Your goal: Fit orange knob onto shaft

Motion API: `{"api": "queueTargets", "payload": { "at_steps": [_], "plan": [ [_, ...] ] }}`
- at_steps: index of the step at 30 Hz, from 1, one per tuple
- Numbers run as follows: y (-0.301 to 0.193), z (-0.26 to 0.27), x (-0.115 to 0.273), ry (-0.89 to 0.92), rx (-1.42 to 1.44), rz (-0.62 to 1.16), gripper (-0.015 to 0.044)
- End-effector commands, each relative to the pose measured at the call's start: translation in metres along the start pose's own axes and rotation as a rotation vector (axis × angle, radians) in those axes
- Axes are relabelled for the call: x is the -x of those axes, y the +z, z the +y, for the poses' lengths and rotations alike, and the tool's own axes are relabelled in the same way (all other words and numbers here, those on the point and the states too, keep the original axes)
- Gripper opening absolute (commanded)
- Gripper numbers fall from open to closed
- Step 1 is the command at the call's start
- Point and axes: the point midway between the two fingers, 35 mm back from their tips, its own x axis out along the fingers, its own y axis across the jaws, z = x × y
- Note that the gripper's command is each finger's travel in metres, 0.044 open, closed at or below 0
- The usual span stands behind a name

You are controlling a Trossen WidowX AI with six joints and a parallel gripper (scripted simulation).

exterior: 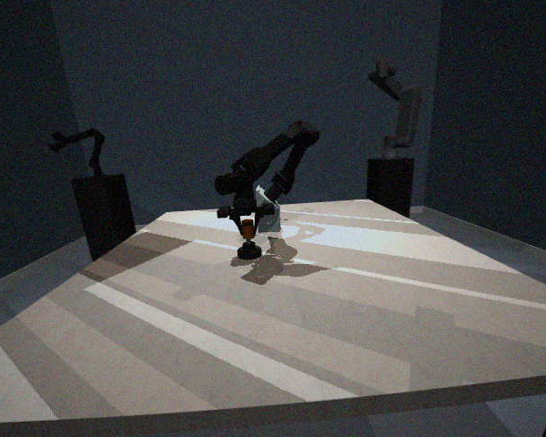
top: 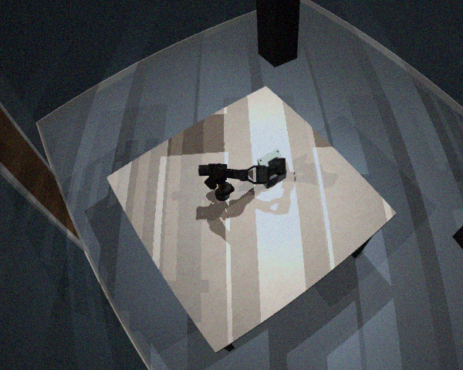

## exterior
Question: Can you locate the orange knob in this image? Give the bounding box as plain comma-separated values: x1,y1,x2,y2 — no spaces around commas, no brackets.
241,218,255,239

